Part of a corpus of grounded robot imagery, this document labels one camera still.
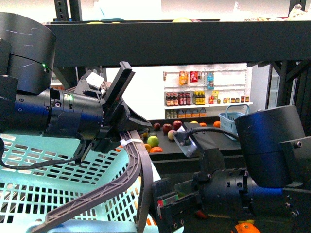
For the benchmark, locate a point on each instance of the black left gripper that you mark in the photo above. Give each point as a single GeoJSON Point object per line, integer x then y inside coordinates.
{"type": "Point", "coordinates": [87, 115]}

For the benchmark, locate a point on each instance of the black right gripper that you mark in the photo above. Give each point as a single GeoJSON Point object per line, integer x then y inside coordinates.
{"type": "Point", "coordinates": [214, 201]}

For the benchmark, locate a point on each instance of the grey-brown basket handle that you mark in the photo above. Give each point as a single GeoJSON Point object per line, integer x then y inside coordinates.
{"type": "Point", "coordinates": [139, 165]}

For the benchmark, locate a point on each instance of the light teal plastic shopping basket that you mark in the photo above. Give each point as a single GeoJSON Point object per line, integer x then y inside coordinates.
{"type": "Point", "coordinates": [26, 196]}

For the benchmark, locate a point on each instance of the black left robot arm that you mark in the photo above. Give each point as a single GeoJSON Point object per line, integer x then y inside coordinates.
{"type": "Point", "coordinates": [27, 50]}

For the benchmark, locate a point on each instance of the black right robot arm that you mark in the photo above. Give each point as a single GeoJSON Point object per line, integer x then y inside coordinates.
{"type": "Point", "coordinates": [271, 194]}

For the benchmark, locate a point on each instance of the white retail shelf with bottles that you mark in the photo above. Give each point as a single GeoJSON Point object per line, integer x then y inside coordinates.
{"type": "Point", "coordinates": [205, 90]}

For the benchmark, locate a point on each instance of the small blue basket on shelf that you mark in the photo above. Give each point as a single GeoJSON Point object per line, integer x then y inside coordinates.
{"type": "Point", "coordinates": [227, 118]}

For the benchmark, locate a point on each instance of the black metal shelf upright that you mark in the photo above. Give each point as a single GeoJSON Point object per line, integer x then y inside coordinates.
{"type": "Point", "coordinates": [279, 92]}

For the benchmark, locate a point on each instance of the white zip tie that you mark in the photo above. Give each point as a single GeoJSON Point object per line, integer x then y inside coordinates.
{"type": "Point", "coordinates": [124, 142]}

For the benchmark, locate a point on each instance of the large orange front centre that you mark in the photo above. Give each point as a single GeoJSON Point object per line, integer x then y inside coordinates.
{"type": "Point", "coordinates": [245, 228]}

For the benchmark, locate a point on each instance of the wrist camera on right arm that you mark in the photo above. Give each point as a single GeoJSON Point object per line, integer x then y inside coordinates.
{"type": "Point", "coordinates": [194, 139]}

